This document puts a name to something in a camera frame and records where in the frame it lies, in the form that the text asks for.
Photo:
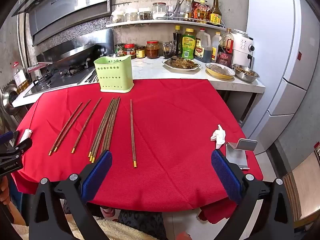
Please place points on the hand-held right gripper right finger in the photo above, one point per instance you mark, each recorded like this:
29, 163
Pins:
226, 177

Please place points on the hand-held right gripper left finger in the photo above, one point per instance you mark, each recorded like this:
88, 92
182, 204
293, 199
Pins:
97, 175

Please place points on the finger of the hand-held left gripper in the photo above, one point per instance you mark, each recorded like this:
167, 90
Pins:
22, 146
6, 137

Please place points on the green plastic utensil holder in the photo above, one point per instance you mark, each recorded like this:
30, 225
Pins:
115, 75

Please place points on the clear cup with utensils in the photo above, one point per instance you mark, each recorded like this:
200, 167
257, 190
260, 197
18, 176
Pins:
175, 11

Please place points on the person's left hand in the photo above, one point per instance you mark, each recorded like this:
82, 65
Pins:
4, 191

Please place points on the white paper roll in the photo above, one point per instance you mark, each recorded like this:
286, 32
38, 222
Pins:
25, 135

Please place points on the metal phone stand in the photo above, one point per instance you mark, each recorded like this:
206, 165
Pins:
236, 155

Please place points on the crumpled white tissue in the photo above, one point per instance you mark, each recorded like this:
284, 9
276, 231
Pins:
218, 136

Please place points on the bundle of wooden chopsticks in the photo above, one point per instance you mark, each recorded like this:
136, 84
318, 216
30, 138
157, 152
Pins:
106, 125

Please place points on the beige fleece cloth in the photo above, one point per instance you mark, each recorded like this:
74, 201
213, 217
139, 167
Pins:
112, 230

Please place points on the cooking oil bottle red cap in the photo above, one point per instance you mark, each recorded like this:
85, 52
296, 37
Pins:
20, 78

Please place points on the dark patterned cloth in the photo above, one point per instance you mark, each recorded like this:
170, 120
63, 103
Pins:
140, 220

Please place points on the gas stove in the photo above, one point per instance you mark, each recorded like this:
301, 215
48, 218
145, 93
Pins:
57, 78

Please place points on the wooden chair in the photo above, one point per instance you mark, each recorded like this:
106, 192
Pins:
302, 180

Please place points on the red tablecloth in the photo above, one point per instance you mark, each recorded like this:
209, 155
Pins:
170, 120

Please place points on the steel bowl with food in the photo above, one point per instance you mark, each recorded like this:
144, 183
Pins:
245, 73

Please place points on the yellow bowl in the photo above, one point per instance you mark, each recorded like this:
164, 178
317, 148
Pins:
220, 71

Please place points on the plate of cooked food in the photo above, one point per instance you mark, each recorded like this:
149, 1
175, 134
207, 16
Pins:
180, 63

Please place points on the green label jar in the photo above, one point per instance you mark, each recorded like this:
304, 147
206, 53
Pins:
119, 50

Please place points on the red lid sauce jar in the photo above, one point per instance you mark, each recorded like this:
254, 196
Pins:
129, 52

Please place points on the yellow label jar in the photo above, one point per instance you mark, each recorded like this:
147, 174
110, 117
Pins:
140, 52

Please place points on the white air fryer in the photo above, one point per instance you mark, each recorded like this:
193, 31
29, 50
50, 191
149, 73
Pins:
242, 47

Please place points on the large dark jug red label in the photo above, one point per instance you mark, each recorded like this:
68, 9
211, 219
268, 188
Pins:
202, 47

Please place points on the white vinegar bottle yellow cap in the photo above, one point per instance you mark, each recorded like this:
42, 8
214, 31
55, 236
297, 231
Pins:
215, 45

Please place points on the white refrigerator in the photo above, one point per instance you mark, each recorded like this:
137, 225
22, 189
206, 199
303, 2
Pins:
280, 55

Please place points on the chili sauce jar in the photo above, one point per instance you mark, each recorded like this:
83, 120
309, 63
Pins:
152, 50

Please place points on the green bottle yellow cap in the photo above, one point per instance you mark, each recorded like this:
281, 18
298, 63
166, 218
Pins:
188, 46

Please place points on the black range hood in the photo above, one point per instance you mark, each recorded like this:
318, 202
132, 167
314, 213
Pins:
67, 7

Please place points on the soy sauce bottle yellow cap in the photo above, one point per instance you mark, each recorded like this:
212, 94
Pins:
177, 42

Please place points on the white spice jar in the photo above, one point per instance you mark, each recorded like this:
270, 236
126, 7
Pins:
117, 17

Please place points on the dark sauce bottle yellow label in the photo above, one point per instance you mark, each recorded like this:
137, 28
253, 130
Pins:
215, 15

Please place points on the clear spice jar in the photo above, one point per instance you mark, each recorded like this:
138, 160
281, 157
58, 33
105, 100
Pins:
131, 15

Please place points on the small yellow oil bottle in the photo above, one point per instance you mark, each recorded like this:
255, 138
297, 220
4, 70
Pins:
202, 12

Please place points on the dark spice jar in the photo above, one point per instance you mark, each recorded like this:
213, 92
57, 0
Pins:
145, 15

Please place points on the red seasoning packet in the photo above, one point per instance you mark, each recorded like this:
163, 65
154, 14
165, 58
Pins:
194, 8

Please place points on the small clear bottle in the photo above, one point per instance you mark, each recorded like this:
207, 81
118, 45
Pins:
187, 10

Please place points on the glass jar red lid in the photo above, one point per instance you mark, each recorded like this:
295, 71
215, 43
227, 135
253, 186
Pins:
159, 11

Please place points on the white wall shelf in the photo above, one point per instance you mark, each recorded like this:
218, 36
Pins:
160, 23

